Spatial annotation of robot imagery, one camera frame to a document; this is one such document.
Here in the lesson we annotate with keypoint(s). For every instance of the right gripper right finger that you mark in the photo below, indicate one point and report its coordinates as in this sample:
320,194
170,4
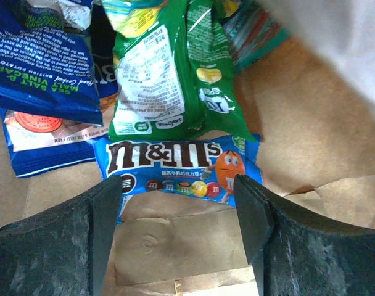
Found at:
295,251

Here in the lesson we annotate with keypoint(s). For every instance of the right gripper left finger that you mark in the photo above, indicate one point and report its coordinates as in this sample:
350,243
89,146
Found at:
63,250

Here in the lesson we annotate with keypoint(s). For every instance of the brown paper bag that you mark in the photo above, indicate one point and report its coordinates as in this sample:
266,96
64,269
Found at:
318,150

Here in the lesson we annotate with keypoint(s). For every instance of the blue M&M's packet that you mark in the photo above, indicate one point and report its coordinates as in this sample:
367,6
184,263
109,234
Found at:
198,169

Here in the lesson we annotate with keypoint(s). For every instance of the blue Burts chips bag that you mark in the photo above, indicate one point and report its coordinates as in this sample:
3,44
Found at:
57,83

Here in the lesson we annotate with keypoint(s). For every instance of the green candy bag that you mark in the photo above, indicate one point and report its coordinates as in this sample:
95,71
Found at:
174,71

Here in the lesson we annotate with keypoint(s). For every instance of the teal Fox's candy bag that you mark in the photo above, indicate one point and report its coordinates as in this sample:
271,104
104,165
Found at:
252,32

